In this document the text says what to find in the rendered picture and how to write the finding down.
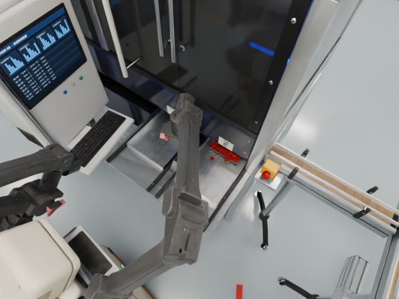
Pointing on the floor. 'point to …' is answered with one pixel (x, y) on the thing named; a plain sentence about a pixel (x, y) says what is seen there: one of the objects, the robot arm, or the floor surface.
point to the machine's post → (289, 85)
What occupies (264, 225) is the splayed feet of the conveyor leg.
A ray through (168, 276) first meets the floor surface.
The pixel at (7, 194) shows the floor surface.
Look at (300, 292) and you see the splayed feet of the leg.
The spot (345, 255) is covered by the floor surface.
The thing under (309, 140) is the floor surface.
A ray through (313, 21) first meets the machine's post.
